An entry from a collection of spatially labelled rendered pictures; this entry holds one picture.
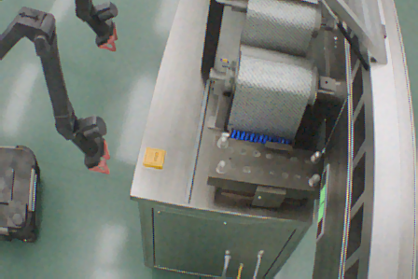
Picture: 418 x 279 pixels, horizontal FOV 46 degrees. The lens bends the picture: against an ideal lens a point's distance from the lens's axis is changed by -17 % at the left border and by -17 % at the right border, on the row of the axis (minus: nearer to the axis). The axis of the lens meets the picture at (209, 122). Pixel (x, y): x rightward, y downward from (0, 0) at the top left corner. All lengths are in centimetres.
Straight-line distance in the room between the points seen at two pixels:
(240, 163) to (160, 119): 39
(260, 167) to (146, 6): 215
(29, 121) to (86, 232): 82
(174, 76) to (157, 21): 151
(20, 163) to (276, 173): 146
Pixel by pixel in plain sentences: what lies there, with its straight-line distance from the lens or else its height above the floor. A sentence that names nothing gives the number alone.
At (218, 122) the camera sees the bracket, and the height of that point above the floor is 94.
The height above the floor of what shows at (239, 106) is 116.
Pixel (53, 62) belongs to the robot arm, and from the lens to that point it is 149.
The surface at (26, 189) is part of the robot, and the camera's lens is 278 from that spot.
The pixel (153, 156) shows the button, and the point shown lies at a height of 92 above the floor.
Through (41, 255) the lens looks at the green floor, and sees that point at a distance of 288.
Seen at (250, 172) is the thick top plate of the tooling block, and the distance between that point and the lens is 189.
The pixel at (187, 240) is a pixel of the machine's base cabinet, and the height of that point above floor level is 57.
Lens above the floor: 265
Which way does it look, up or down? 55 degrees down
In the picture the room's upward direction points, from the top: 9 degrees clockwise
